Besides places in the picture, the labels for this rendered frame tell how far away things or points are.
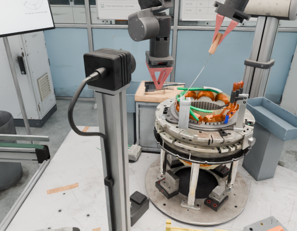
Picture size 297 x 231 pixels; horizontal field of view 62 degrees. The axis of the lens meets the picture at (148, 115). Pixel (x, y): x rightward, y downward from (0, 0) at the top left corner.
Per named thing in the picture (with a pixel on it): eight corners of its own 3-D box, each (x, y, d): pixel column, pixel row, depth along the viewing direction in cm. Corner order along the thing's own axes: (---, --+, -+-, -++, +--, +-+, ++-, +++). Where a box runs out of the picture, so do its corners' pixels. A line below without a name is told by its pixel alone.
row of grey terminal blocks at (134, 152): (134, 164, 107) (134, 156, 105) (124, 161, 109) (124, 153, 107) (142, 151, 116) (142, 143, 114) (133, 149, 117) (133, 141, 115)
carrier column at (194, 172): (186, 207, 84) (192, 158, 74) (187, 202, 86) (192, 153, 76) (194, 208, 83) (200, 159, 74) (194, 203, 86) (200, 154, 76)
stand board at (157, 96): (134, 101, 103) (134, 96, 102) (142, 85, 120) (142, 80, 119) (183, 104, 101) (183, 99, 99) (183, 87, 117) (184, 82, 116)
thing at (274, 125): (290, 189, 95) (314, 125, 81) (266, 195, 92) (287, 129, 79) (249, 152, 116) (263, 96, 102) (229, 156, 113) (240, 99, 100)
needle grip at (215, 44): (209, 52, 71) (219, 32, 69) (207, 51, 73) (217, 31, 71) (214, 54, 72) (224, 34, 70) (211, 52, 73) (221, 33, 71)
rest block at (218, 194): (208, 197, 86) (209, 192, 85) (216, 189, 90) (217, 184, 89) (219, 203, 84) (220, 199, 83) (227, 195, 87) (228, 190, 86)
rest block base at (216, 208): (203, 203, 85) (204, 200, 85) (215, 191, 90) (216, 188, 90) (216, 211, 82) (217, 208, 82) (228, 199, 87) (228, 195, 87)
